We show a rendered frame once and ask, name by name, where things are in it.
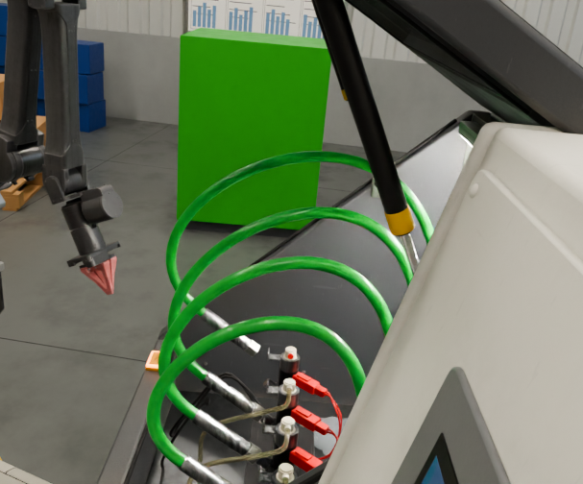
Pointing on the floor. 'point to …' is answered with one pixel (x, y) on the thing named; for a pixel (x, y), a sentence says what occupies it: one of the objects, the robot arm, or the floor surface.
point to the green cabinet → (249, 124)
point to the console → (506, 316)
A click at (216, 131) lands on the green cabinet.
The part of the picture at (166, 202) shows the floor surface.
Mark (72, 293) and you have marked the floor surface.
